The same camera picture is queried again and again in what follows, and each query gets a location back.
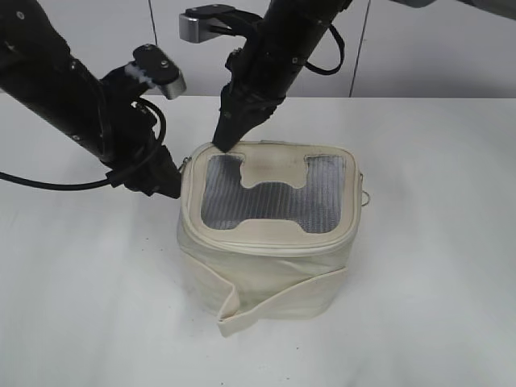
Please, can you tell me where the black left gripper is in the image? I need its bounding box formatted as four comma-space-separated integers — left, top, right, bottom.
97, 66, 181, 199

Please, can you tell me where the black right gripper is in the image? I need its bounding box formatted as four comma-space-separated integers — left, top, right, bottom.
212, 38, 318, 153

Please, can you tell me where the cream canvas zipper bag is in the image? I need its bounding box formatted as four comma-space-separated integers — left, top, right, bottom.
177, 141, 363, 337

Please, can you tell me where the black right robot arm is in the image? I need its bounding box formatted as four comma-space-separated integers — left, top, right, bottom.
212, 1, 350, 152

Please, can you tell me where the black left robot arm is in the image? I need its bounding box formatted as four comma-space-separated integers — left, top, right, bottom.
1, 1, 185, 198

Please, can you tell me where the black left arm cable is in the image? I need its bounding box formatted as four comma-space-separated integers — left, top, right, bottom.
0, 98, 168, 191

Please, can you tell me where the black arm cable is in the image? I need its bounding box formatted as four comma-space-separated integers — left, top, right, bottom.
306, 22, 346, 76
0, 98, 168, 191

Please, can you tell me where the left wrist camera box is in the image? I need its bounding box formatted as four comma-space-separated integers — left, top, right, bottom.
124, 44, 186, 100

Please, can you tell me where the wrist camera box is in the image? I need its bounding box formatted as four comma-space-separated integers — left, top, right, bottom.
179, 4, 263, 44
124, 44, 186, 100

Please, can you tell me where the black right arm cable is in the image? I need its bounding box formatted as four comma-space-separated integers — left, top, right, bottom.
306, 22, 346, 76

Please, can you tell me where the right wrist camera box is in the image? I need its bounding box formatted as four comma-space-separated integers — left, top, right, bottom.
179, 4, 263, 44

